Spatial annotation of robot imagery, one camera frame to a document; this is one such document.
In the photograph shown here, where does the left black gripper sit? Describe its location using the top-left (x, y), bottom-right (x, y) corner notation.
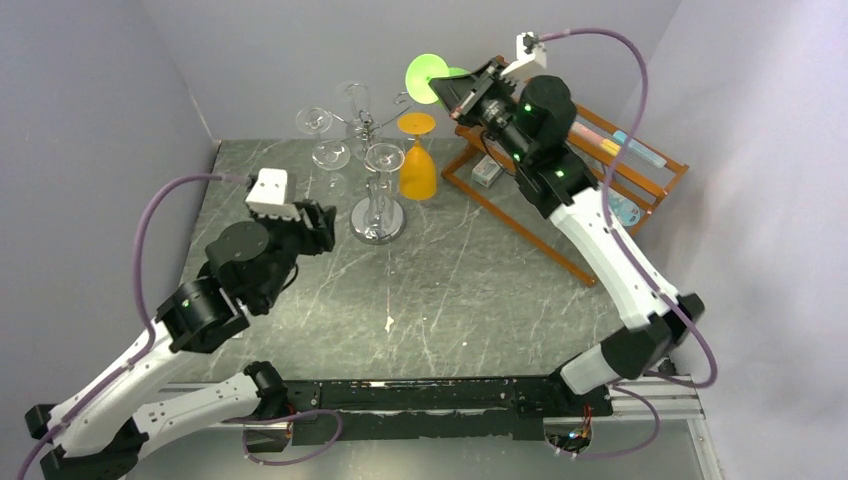
top-left (249, 196), bottom-right (338, 310)

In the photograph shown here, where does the green plastic goblet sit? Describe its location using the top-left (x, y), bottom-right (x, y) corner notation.
top-left (404, 53), bottom-right (470, 106)

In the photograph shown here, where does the clear glass front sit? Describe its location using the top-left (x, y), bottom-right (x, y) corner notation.
top-left (364, 143), bottom-right (405, 240)

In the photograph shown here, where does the orange plastic goblet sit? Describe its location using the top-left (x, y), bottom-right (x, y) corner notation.
top-left (397, 112), bottom-right (437, 201)

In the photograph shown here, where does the clear wine glass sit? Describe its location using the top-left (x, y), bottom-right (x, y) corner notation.
top-left (296, 107), bottom-right (334, 137)

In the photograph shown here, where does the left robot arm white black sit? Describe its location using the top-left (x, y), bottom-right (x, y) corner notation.
top-left (25, 200), bottom-right (337, 479)

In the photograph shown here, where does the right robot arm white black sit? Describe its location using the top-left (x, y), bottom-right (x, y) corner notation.
top-left (427, 60), bottom-right (705, 415)

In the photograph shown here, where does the small teal white box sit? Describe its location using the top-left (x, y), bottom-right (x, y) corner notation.
top-left (471, 155), bottom-right (504, 188)

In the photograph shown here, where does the pink yellow highlighter pack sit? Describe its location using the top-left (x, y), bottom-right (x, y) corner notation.
top-left (570, 122), bottom-right (621, 156)

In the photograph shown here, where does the light blue highlighter pack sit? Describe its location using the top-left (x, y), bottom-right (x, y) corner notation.
top-left (612, 130), bottom-right (667, 168)

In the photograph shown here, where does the orange wooden shelf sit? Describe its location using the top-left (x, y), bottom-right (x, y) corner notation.
top-left (441, 55), bottom-right (690, 287)

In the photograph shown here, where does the black base bar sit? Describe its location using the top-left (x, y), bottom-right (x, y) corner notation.
top-left (243, 361), bottom-right (613, 446)

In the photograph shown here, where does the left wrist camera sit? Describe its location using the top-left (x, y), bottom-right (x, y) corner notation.
top-left (245, 168), bottom-right (300, 221)

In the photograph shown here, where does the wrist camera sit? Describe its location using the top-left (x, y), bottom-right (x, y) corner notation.
top-left (245, 168), bottom-right (300, 221)
top-left (500, 32), bottom-right (547, 84)

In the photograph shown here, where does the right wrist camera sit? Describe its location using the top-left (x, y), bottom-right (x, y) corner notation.
top-left (500, 32), bottom-right (547, 84)

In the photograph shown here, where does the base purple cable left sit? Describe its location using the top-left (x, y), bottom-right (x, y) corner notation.
top-left (225, 409), bottom-right (344, 466)

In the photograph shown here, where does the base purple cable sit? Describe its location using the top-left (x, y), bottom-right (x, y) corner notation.
top-left (555, 384), bottom-right (662, 461)
top-left (225, 409), bottom-right (344, 466)

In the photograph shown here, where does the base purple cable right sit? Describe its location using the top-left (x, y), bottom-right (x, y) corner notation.
top-left (555, 384), bottom-right (662, 461)

